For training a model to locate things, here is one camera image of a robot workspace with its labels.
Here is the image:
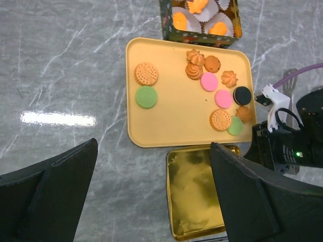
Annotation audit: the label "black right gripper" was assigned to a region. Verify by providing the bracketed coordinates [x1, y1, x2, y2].
[244, 89, 322, 172]

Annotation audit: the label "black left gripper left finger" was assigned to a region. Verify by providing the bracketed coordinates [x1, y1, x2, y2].
[1, 139, 98, 241]

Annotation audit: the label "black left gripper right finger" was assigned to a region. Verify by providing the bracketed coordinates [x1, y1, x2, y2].
[210, 143, 322, 241]

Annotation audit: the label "gold tin lid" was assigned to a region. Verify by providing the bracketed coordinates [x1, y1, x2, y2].
[166, 145, 225, 241]

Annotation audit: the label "metal serving tongs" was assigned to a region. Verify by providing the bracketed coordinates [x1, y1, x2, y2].
[282, 76, 300, 175]

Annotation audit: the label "orange fish cookie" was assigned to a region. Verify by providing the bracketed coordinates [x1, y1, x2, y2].
[208, 22, 228, 36]
[186, 0, 208, 14]
[173, 12, 187, 31]

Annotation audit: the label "green sandwich cookie right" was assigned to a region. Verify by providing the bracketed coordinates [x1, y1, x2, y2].
[227, 116, 243, 136]

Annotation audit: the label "green sandwich cookie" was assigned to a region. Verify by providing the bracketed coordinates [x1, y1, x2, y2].
[227, 116, 243, 136]
[135, 86, 158, 109]

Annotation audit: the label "small swirl cookie right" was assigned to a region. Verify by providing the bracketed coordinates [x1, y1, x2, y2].
[236, 106, 252, 124]

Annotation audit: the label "dotted sandwich cookie right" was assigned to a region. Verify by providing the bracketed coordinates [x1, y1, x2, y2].
[209, 109, 232, 132]

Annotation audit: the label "dotted sandwich cookie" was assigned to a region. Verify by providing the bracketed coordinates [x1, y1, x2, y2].
[134, 62, 159, 86]
[209, 109, 232, 132]

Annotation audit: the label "black sandwich cookie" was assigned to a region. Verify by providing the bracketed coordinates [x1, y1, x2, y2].
[233, 86, 252, 106]

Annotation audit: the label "pink sandwich cookie lower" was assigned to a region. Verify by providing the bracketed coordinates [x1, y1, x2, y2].
[214, 90, 233, 109]

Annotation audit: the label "pink sandwich cookie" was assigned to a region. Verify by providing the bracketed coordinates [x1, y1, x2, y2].
[214, 90, 233, 109]
[200, 72, 219, 92]

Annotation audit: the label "tan flower cookie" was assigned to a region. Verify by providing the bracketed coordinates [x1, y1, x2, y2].
[221, 71, 238, 88]

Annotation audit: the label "pink sandwich cookie upper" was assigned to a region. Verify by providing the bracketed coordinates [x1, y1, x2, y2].
[200, 72, 219, 92]

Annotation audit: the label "chocolate chip cookie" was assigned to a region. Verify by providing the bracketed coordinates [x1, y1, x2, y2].
[204, 55, 221, 73]

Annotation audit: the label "yellow plastic tray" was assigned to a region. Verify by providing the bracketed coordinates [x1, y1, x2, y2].
[126, 37, 256, 148]

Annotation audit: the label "brown swirl cookie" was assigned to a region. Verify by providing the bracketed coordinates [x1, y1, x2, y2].
[185, 63, 203, 80]

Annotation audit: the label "flower cookie top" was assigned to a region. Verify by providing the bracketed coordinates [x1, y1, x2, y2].
[186, 49, 205, 67]

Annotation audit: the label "green cookie tin box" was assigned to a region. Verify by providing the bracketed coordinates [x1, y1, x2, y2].
[159, 1, 242, 48]

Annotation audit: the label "green sandwich cookie left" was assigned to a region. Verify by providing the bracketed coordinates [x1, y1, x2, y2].
[135, 86, 158, 109]

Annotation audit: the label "dotted sandwich cookie left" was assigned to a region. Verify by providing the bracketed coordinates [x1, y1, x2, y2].
[134, 62, 159, 86]

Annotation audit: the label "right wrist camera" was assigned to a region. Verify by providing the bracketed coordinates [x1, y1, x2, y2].
[254, 84, 290, 133]

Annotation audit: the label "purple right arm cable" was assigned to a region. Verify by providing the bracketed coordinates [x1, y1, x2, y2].
[274, 63, 323, 89]

